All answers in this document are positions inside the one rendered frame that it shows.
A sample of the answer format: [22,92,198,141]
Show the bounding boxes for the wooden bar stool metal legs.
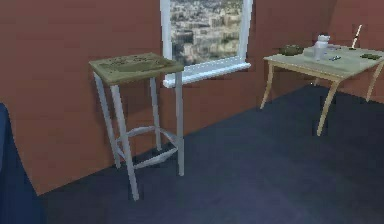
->
[88,52,186,202]

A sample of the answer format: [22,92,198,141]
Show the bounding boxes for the white framed window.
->
[159,0,254,89]

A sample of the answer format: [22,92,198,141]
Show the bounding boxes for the dark green bowl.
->
[278,44,305,57]

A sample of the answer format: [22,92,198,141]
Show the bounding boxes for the pale wooden table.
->
[259,44,384,137]

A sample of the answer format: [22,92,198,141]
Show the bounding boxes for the white spray bottle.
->
[312,33,331,62]

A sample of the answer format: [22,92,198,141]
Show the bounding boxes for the white candle on dark base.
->
[348,24,363,51]

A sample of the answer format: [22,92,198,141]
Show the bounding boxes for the dark green flat item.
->
[359,52,383,61]

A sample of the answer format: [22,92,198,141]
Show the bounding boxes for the blue furniture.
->
[0,102,46,224]

